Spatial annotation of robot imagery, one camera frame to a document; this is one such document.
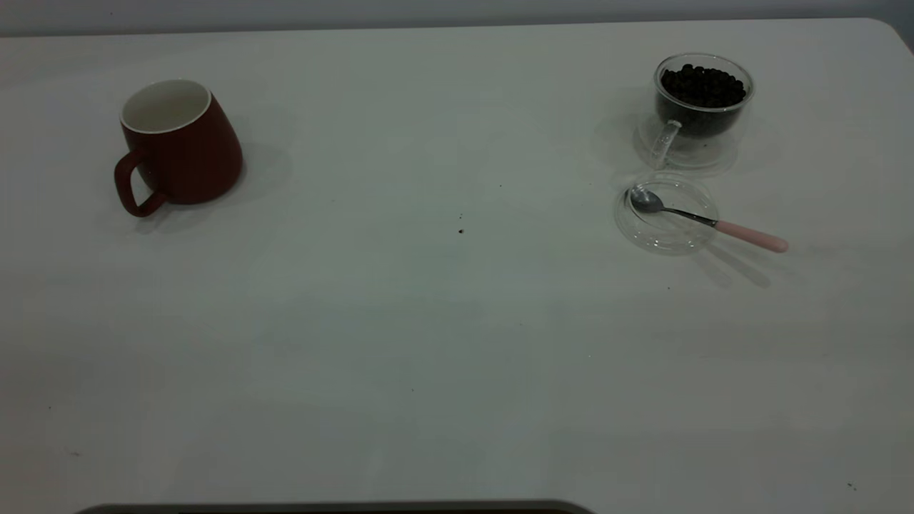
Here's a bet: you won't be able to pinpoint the metal spoon with pink handle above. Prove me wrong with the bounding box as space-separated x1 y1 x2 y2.
627 187 790 254

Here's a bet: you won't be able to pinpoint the clear glass cup with handle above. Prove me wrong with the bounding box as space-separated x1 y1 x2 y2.
648 52 755 171

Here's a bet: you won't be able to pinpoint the clear glass saucer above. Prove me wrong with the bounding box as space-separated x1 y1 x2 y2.
633 113 740 173

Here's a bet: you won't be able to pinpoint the red ceramic mug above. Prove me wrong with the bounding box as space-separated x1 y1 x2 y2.
114 78 244 218

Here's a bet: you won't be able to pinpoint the small clear glass dish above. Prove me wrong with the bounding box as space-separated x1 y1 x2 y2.
614 173 720 256

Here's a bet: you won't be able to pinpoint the dark coffee beans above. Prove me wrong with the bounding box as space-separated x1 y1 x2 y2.
658 64 748 136

